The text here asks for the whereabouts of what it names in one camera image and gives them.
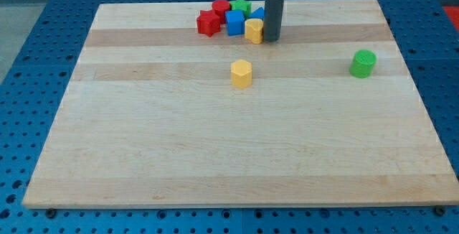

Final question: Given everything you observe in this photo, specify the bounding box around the yellow hexagon block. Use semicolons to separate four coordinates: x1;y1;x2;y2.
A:
230;60;252;89

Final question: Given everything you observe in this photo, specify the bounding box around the blue cube block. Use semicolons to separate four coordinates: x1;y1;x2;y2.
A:
225;9;245;36

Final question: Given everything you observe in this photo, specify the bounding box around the green cylinder block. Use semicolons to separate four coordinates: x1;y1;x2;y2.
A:
349;50;377;78

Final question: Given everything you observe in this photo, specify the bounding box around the light wooden board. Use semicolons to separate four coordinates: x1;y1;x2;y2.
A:
23;0;458;209

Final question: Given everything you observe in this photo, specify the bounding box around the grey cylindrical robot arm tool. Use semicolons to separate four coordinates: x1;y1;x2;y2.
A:
263;0;285;42

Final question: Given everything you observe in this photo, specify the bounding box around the red star block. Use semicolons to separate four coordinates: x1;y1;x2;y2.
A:
197;10;221;37

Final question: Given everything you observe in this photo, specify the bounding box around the blue triangle block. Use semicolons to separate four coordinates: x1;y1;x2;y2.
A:
247;7;265;20

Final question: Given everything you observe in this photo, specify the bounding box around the yellow heart block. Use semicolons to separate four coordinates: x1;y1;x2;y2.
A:
245;19;264;45

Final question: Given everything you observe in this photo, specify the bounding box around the red cylinder block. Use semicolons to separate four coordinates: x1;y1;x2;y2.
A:
212;0;231;24

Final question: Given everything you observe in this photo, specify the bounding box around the green star block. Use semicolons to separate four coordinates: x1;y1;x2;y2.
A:
229;0;252;18

